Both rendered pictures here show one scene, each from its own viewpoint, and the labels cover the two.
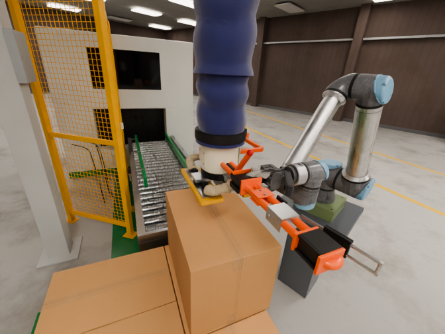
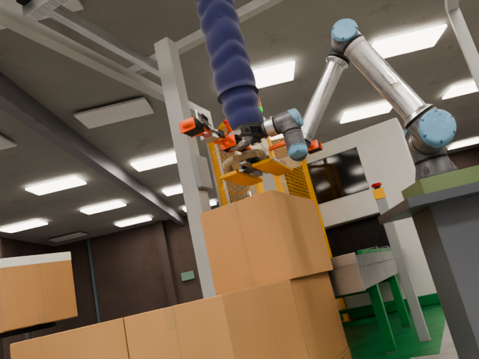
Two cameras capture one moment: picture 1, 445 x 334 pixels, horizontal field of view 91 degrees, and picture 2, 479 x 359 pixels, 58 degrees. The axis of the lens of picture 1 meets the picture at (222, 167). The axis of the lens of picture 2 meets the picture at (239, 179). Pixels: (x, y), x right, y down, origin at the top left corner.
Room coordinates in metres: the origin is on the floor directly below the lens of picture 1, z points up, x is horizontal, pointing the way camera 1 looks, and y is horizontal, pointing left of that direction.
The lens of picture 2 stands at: (-0.61, -1.60, 0.54)
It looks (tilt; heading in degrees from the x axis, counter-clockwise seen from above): 15 degrees up; 49
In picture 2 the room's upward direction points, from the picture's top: 13 degrees counter-clockwise
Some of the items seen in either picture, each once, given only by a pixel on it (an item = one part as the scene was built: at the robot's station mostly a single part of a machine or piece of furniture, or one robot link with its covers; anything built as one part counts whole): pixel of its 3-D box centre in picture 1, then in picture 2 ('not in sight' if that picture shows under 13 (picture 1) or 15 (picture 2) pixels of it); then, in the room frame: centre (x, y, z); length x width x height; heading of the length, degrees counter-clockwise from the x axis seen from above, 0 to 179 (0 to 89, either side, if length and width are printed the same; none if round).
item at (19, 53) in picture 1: (21, 57); (202, 172); (1.55, 1.34, 1.62); 0.20 x 0.05 x 0.30; 24
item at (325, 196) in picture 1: (322, 190); (433, 169); (1.36, -0.71, 0.88); 0.19 x 0.19 x 0.10
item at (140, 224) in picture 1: (133, 174); not in sight; (2.18, 0.99, 0.50); 2.31 x 0.05 x 0.19; 24
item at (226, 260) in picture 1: (212, 244); (270, 243); (0.92, 0.03, 0.74); 0.60 x 0.40 x 0.40; 23
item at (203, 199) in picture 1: (199, 180); (241, 176); (0.90, 0.10, 1.14); 0.34 x 0.10 x 0.05; 25
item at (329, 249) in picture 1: (316, 248); (192, 127); (0.39, -0.23, 1.24); 0.08 x 0.07 x 0.05; 25
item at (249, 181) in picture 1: (246, 181); (231, 143); (0.71, -0.09, 1.25); 0.10 x 0.08 x 0.06; 115
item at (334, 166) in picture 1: (328, 173); (424, 141); (1.35, -0.72, 1.02); 0.17 x 0.15 x 0.18; 40
